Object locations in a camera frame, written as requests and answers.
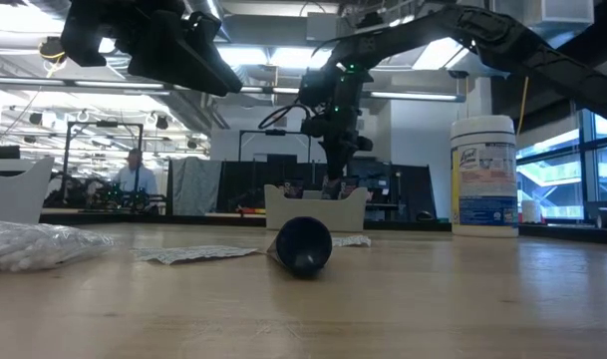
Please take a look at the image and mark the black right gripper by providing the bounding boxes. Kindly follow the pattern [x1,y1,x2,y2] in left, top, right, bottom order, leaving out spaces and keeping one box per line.
[301,62,375,180]

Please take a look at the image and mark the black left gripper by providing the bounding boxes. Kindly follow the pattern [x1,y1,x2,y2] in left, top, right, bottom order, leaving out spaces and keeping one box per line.
[61,0,244,98]

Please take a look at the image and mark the white printed sachet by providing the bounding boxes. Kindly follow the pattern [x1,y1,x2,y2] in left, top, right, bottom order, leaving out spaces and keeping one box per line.
[129,244,260,266]
[331,234,373,249]

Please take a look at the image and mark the clear bag of cotton swabs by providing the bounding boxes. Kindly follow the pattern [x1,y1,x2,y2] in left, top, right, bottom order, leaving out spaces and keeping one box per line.
[0,218,118,274]

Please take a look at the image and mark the grey plastic bin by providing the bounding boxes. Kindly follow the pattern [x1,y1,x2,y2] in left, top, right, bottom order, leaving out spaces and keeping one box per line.
[263,183,369,233]

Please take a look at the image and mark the black partition panels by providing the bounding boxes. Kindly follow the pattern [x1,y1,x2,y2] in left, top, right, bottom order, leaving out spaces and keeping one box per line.
[215,159,344,213]

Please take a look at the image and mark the black cabinet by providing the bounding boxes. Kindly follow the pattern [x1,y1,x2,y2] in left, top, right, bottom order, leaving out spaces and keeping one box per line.
[345,157,438,220]

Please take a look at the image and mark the long ceiling strip light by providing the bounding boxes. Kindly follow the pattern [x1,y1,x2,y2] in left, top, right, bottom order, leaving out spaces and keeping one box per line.
[0,77,466,104]

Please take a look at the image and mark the grey cloth cover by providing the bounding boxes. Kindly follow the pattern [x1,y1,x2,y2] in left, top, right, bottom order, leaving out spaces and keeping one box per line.
[165,157,223,214]

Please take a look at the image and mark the person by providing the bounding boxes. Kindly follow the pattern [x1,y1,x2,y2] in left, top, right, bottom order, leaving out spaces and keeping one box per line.
[114,148,159,196]

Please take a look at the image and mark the Lysol wipes canister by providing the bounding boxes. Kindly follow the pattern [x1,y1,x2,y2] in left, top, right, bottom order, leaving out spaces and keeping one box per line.
[450,115,520,238]

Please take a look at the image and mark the background black robot arms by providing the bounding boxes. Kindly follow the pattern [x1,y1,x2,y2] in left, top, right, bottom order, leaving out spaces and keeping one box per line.
[43,174,167,213]

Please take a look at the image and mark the white paper towel roll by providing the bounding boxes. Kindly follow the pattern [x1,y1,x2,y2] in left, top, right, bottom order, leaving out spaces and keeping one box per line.
[521,198,542,224]

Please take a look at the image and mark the white plastic bin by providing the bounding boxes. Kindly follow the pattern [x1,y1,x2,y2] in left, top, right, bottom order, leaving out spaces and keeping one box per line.
[0,156,56,225]

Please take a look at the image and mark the black rig frame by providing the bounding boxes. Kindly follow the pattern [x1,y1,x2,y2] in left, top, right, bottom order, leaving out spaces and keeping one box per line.
[62,119,145,176]
[237,128,313,164]

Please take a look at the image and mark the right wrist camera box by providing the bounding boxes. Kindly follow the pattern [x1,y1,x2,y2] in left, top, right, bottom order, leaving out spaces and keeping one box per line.
[298,68,337,109]

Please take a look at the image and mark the yellow black cord reel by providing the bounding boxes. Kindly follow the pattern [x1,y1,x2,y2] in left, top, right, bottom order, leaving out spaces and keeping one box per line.
[37,35,68,66]

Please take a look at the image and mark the yellow hanging cable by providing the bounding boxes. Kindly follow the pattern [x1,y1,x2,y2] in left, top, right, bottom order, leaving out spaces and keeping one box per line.
[515,74,531,139]

